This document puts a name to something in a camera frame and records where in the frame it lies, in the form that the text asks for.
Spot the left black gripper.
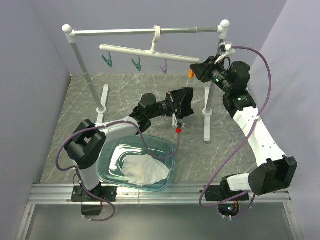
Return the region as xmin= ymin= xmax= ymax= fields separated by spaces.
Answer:
xmin=148 ymin=88 xmax=189 ymax=120

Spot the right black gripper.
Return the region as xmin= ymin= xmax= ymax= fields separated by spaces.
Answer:
xmin=190 ymin=55 xmax=233 ymax=94

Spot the orange clothespin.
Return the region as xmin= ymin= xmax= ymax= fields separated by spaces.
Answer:
xmin=188 ymin=69 xmax=195 ymax=79

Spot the black underwear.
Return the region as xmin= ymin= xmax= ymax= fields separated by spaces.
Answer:
xmin=172 ymin=87 xmax=194 ymax=120

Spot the white plastic clip hanger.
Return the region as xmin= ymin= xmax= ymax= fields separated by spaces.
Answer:
xmin=99 ymin=25 xmax=200 ymax=64

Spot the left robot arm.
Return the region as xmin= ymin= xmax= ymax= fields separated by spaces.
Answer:
xmin=62 ymin=89 xmax=193 ymax=202

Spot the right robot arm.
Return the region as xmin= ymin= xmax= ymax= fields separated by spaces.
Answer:
xmin=190 ymin=56 xmax=298 ymax=201

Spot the purple clothespin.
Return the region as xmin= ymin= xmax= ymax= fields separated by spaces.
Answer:
xmin=158 ymin=59 xmax=168 ymax=75

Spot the white metal drying rack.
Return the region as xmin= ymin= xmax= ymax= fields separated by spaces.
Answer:
xmin=61 ymin=18 xmax=231 ymax=143

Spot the teal clothespin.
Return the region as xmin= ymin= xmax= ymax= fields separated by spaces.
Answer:
xmin=101 ymin=52 xmax=113 ymax=68
xmin=131 ymin=56 xmax=142 ymax=72

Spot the white cloth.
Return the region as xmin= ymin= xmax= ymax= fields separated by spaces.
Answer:
xmin=121 ymin=155 xmax=170 ymax=186

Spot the translucent teal plastic basin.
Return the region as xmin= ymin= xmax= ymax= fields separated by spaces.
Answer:
xmin=96 ymin=135 xmax=176 ymax=192

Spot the teal clothespin far left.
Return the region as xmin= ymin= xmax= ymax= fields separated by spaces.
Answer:
xmin=101 ymin=52 xmax=113 ymax=68

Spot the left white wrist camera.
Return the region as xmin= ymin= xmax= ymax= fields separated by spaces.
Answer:
xmin=171 ymin=113 xmax=185 ymax=134

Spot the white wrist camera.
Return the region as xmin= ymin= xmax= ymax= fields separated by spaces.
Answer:
xmin=171 ymin=113 xmax=185 ymax=134
xmin=214 ymin=42 xmax=235 ymax=65

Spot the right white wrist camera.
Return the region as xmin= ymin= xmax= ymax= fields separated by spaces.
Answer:
xmin=214 ymin=42 xmax=235 ymax=65

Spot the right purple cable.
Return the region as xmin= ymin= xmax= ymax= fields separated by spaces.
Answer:
xmin=198 ymin=45 xmax=272 ymax=219

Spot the aluminium mounting rail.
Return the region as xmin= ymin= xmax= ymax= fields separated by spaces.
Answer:
xmin=26 ymin=181 xmax=293 ymax=206

